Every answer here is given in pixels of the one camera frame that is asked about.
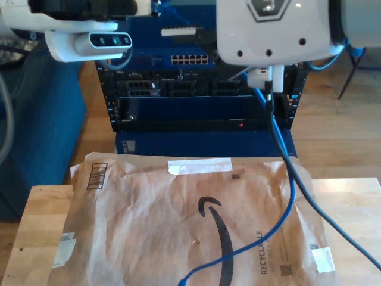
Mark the blue network cable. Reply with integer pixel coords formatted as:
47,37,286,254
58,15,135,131
151,0,296,286

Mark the black rack server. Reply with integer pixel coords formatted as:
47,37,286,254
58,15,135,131
113,69,254,98

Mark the camouflage cloth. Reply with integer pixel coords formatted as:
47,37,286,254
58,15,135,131
0,32,39,65

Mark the black rack shelf tray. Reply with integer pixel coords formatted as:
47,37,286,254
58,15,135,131
117,94,294,132

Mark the dark metal chair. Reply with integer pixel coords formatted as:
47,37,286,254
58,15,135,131
338,47,381,101

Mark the blue sofa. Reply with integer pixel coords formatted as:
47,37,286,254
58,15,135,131
0,38,88,223

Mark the dark blue flat device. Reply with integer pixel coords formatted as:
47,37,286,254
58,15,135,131
114,129,298,160

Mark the brown paper mailer bag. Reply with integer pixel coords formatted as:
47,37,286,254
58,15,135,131
47,151,340,286

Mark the white shipping label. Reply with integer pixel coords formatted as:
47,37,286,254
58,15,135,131
52,231,77,269

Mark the short white tape strip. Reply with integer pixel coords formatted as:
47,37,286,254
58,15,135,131
311,246,336,273

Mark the blue network switch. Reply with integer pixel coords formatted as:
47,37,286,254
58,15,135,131
109,4,220,72

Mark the black camera cable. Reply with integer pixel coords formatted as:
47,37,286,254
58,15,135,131
264,79,381,271

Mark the black rack frame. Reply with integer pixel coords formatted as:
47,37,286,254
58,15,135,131
95,59,309,133

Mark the thick grey cable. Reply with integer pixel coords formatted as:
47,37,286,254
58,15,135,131
0,71,15,167

